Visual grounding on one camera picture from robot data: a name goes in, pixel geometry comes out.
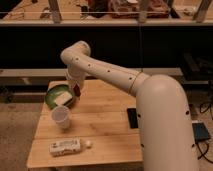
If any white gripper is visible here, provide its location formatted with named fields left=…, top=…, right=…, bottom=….
left=66, top=72, right=86, bottom=89

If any red pepper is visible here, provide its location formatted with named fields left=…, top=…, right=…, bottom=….
left=73, top=84, right=81, bottom=97

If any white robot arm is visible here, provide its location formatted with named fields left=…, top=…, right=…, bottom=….
left=61, top=41, right=199, bottom=171

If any white block on plate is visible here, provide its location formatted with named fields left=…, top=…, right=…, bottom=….
left=54, top=92, right=73, bottom=105

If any green plate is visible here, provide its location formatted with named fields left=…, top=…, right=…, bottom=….
left=44, top=84, right=76, bottom=109

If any wooden folding table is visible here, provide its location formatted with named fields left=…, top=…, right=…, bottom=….
left=27, top=80, right=142, bottom=169

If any white plastic bottle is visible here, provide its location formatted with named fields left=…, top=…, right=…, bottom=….
left=49, top=138, right=92, bottom=157

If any black phone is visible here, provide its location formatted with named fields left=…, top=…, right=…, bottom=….
left=127, top=108, right=138, bottom=129

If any long background workbench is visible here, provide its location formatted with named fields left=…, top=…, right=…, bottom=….
left=0, top=0, right=213, bottom=26

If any black box on floor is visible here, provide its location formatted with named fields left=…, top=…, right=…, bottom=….
left=192, top=122, right=211, bottom=143

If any black cable on floor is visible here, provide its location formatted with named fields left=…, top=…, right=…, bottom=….
left=194, top=101, right=213, bottom=164

